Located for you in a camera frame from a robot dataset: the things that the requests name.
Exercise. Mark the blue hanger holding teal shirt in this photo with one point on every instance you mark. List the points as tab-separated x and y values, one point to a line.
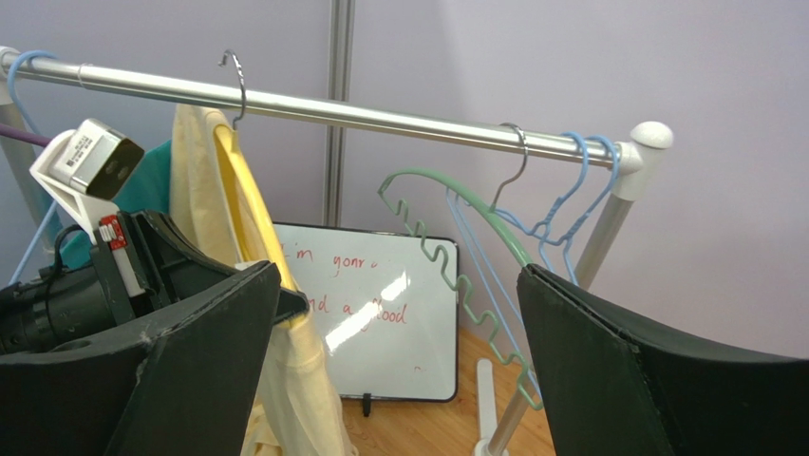
20	156

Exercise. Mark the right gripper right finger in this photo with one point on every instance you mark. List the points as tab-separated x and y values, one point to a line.
614	382

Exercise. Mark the teal t shirt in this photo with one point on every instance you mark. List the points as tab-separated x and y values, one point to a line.
148	187

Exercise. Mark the pale yellow t shirt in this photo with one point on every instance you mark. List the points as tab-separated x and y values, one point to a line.
296	410

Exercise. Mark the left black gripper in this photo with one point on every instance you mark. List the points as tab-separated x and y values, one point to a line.
67	304

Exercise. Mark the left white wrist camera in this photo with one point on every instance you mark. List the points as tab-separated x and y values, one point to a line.
84	169

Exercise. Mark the metal clothes rack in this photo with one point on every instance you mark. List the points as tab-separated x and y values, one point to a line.
632	163

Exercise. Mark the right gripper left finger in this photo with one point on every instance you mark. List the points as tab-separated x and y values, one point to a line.
178	381

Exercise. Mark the whiteboard with red writing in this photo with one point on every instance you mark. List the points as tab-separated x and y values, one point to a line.
384	307

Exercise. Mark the yellow plastic hanger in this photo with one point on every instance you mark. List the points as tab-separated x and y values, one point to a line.
250	222

